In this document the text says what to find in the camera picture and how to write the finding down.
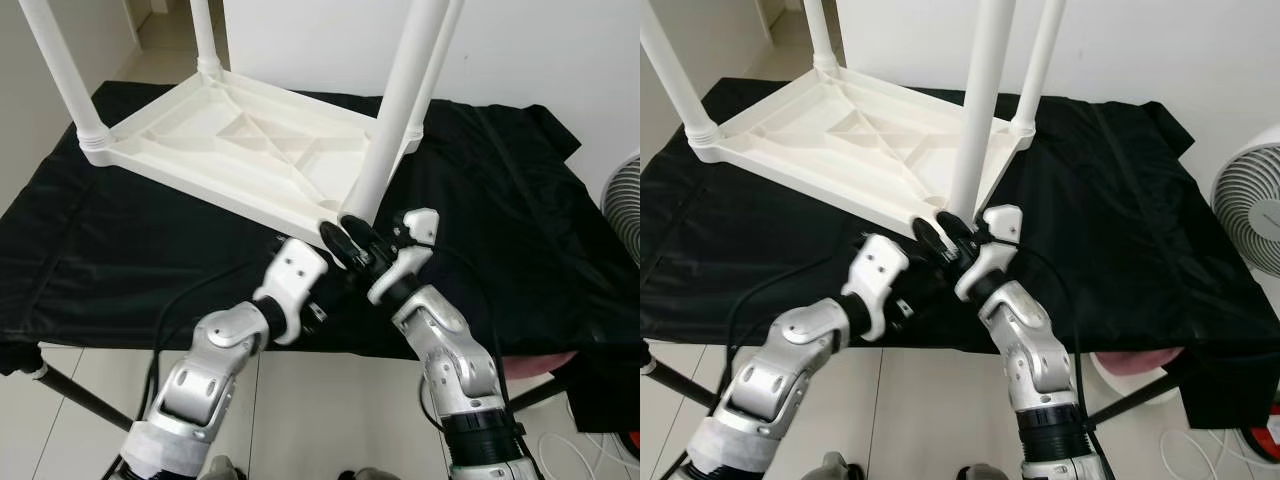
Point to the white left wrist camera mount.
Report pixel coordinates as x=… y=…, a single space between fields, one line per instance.
x=295 y=275
x=880 y=270

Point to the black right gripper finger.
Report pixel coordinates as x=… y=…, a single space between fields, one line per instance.
x=338 y=242
x=928 y=238
x=360 y=229
x=952 y=226

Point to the white round base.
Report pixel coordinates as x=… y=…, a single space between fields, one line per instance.
x=1105 y=375

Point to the white electric fan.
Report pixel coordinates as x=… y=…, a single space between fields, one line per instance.
x=1250 y=210
x=625 y=205

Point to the pink plastic stool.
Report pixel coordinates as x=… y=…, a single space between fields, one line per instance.
x=1140 y=360
x=540 y=362

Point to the white plastic children table top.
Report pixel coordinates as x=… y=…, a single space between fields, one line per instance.
x=810 y=130
x=200 y=130

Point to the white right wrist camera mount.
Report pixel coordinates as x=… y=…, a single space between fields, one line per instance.
x=415 y=245
x=1000 y=240

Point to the white plastic table leg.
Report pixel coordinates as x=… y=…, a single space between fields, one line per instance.
x=680 y=90
x=1040 y=60
x=395 y=110
x=203 y=35
x=985 y=100
x=445 y=50
x=60 y=70
x=820 y=35

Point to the black tablecloth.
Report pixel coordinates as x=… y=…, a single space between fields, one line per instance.
x=100 y=260
x=720 y=260

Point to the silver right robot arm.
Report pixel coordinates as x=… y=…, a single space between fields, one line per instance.
x=450 y=350
x=1035 y=350

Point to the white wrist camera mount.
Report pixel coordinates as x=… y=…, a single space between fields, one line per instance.
x=415 y=245
x=880 y=270
x=1000 y=240
x=295 y=275

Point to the small red object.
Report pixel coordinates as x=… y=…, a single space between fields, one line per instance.
x=633 y=440
x=1268 y=428

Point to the grey robot left foot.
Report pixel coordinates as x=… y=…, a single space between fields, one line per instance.
x=222 y=470
x=832 y=468

